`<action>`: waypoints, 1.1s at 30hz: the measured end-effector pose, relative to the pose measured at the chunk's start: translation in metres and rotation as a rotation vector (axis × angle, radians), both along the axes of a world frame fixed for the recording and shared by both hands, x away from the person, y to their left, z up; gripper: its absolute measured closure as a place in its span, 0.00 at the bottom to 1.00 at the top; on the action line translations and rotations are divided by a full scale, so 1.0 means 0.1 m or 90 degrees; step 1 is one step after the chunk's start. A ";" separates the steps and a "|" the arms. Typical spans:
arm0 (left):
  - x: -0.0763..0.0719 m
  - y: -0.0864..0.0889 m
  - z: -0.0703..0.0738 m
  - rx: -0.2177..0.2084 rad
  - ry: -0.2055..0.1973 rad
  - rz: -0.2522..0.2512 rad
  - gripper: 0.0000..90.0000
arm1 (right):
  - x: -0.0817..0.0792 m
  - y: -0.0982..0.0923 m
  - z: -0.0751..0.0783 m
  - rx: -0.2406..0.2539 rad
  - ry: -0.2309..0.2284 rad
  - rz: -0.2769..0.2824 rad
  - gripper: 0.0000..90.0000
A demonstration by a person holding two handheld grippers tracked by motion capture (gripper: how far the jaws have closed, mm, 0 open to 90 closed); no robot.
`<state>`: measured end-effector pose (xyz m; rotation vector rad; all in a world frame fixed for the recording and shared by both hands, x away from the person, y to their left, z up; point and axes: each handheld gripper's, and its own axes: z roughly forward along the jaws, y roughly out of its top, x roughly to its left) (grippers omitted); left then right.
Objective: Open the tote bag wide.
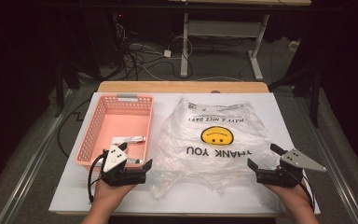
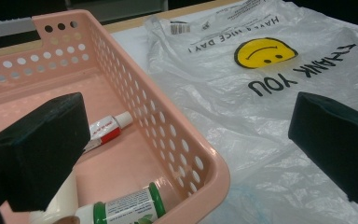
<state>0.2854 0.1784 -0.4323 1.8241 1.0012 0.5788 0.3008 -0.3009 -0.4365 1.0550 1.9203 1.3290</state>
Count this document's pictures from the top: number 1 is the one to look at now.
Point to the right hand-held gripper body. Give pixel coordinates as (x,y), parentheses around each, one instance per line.
(295,160)

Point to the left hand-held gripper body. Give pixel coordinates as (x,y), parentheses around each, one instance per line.
(115,161)

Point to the white ointment tube red print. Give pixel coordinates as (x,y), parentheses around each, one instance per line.
(127,139)

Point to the small tube with dark cap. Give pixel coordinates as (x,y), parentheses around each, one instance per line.
(134,160)

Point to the pink perforated plastic basket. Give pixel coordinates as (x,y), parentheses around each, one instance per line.
(121,121)

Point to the clear smiley plastic bag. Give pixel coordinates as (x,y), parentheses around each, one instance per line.
(217,168)

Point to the person's left hand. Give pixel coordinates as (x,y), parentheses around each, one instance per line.
(110,194)

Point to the person's right hand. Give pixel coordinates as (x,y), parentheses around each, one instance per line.
(295,196)

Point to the white board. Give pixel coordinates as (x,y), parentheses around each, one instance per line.
(167,200)

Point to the black stand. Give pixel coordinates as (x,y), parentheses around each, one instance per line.
(313,93)
(62,87)

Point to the wooden table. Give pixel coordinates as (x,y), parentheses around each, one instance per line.
(167,87)

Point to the white power adapter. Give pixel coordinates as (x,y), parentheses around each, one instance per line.
(167,53)

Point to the white power strip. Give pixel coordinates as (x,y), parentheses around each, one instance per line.
(294,45)

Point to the dark computer tower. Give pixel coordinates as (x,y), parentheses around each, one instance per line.
(116,37)

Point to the metal floor rail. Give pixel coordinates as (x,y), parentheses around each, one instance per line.
(332,161)
(34,161)

